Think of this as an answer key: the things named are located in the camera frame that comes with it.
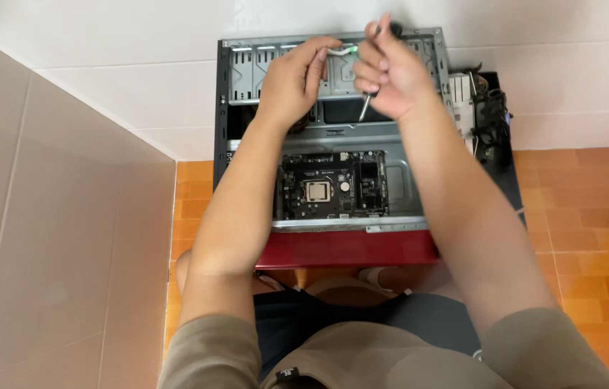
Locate person's right hand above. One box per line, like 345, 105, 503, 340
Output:
352, 13, 438, 123

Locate black motherboard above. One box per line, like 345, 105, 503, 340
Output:
274, 150, 391, 221

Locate dark shorts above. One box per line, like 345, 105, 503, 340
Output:
253, 289, 482, 381

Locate grey metal computer case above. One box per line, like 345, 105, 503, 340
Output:
213, 27, 457, 234

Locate person's left hand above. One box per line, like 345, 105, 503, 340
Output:
258, 36, 343, 130

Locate silver processor chip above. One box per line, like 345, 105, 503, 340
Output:
304, 180, 333, 204

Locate black handled screwdriver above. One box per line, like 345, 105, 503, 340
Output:
357, 22, 403, 123

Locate olive shirt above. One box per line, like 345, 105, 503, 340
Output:
158, 308, 609, 389

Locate white sandal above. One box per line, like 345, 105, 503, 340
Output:
358, 266, 398, 290
254, 273, 287, 295

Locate white computer component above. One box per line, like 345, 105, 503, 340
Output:
448, 72, 479, 157

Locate red stool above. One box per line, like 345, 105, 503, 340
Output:
254, 229, 441, 270

